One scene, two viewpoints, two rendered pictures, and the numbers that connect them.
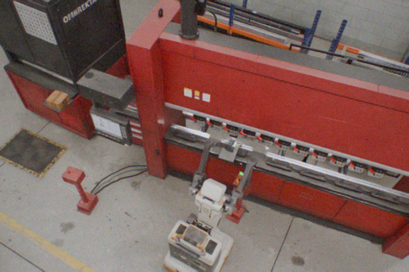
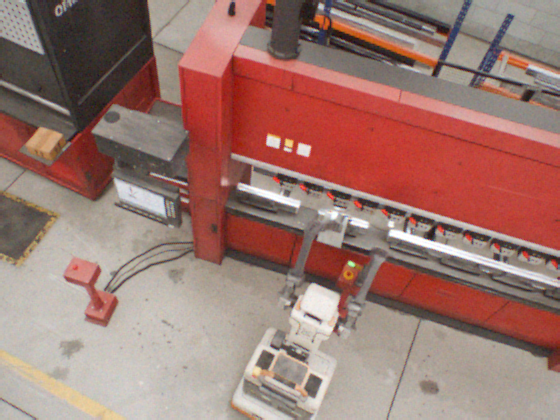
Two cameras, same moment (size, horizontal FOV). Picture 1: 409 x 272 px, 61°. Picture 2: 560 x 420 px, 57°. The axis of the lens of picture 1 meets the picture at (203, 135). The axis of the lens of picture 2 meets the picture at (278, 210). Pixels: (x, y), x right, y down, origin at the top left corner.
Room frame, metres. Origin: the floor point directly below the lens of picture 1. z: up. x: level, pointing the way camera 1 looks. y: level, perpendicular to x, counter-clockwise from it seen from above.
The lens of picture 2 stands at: (0.50, 0.45, 4.30)
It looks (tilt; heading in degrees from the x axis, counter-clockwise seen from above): 57 degrees down; 351
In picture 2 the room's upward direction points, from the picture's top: 10 degrees clockwise
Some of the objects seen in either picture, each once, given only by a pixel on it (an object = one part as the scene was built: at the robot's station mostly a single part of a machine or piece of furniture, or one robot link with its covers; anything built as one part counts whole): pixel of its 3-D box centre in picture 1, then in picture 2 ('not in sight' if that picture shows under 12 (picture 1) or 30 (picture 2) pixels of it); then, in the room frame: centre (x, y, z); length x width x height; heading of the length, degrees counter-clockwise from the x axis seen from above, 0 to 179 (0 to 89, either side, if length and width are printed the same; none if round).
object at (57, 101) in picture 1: (56, 99); (43, 142); (3.10, 1.92, 1.04); 0.30 x 0.26 x 0.12; 64
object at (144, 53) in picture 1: (163, 101); (224, 148); (3.04, 0.53, 1.15); 0.85 x 0.25 x 2.30; 162
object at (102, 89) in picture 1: (112, 112); (148, 174); (2.49, 0.99, 1.53); 0.51 x 0.25 x 0.85; 68
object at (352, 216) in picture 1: (275, 186); (397, 277); (2.34, -0.96, 0.42); 3.00 x 0.21 x 0.83; 72
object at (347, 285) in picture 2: (243, 183); (353, 278); (2.16, -0.49, 0.75); 0.20 x 0.16 x 0.18; 63
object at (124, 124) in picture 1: (113, 125); (150, 196); (2.39, 0.98, 1.42); 0.45 x 0.12 x 0.36; 68
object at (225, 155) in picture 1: (229, 151); (332, 229); (2.44, -0.31, 1.00); 0.26 x 0.18 x 0.01; 162
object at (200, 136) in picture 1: (190, 133); (267, 198); (2.75, 0.17, 0.92); 0.50 x 0.06 x 0.10; 72
